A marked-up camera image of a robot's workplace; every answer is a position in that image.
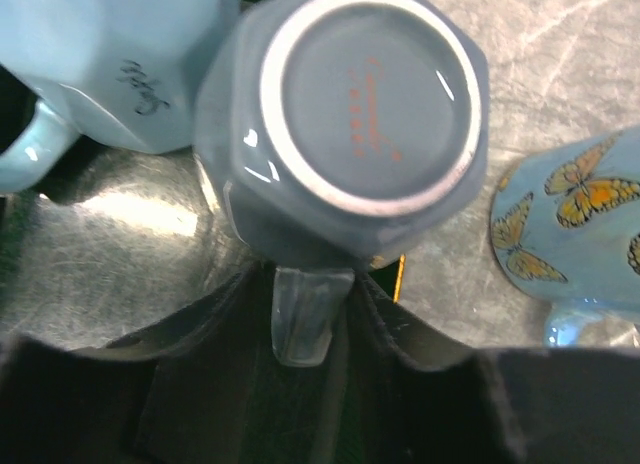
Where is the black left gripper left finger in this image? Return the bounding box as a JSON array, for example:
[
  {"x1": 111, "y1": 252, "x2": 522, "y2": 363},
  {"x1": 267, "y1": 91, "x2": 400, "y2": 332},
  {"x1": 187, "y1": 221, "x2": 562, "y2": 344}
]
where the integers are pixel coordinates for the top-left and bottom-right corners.
[{"x1": 1, "y1": 265, "x2": 271, "y2": 463}]

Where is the blue butterfly mug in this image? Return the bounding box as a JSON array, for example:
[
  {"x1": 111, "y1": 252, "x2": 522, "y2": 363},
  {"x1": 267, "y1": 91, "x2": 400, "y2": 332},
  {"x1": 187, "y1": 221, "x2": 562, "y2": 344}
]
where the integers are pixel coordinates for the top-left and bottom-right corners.
[{"x1": 490, "y1": 127, "x2": 639, "y2": 347}]

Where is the black tray gold rim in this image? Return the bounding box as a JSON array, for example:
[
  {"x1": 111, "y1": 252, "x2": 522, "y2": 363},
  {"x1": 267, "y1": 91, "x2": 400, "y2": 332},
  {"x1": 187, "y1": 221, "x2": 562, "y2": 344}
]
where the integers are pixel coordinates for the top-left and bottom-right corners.
[{"x1": 0, "y1": 0, "x2": 407, "y2": 353}]

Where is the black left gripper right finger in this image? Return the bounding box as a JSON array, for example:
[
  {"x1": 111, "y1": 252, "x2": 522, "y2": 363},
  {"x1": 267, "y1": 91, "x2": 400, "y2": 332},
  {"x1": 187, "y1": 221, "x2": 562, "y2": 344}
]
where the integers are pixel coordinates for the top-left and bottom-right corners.
[{"x1": 346, "y1": 275, "x2": 639, "y2": 463}]

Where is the dark grey faceted mug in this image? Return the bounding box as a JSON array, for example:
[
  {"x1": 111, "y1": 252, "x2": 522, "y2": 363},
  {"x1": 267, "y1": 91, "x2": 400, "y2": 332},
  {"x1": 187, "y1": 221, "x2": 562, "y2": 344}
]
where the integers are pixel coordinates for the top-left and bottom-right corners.
[{"x1": 192, "y1": 0, "x2": 491, "y2": 369}]

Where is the light blue faceted mug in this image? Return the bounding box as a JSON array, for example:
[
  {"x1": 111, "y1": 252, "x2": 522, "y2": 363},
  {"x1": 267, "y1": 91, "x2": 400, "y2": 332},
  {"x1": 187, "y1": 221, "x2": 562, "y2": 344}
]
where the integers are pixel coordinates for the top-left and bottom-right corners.
[{"x1": 1, "y1": 0, "x2": 240, "y2": 194}]

